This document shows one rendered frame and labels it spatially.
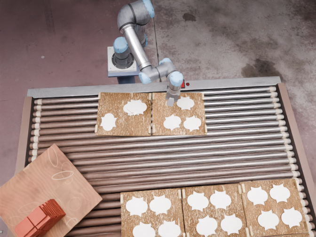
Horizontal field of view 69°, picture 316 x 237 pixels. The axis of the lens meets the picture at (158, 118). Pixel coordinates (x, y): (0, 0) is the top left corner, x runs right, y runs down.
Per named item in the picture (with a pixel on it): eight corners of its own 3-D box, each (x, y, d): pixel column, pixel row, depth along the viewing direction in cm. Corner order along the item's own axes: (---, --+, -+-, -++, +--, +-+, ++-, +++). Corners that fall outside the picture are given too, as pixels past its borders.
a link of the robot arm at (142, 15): (124, 42, 188) (126, -1, 134) (141, 35, 191) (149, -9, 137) (131, 55, 187) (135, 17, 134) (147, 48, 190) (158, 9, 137)
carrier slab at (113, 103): (99, 92, 183) (99, 91, 181) (151, 94, 185) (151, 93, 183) (95, 135, 171) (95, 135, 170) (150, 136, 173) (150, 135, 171)
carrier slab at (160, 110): (152, 93, 185) (152, 92, 183) (202, 93, 187) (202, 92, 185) (152, 135, 173) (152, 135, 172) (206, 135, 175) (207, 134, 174)
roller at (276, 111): (34, 124, 176) (31, 122, 172) (278, 109, 190) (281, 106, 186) (34, 130, 175) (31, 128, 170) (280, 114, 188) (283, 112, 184)
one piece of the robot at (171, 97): (164, 96, 142) (162, 106, 157) (178, 100, 141) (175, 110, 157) (168, 80, 146) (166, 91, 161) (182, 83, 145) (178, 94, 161)
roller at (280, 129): (32, 143, 171) (29, 142, 167) (283, 126, 185) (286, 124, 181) (32, 150, 170) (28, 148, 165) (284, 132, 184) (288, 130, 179)
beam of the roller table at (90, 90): (31, 91, 187) (27, 88, 182) (275, 79, 202) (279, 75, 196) (29, 101, 185) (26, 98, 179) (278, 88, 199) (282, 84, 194)
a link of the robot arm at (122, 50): (112, 49, 187) (109, 38, 174) (127, 43, 189) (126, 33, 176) (118, 61, 184) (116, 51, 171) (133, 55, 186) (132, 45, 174)
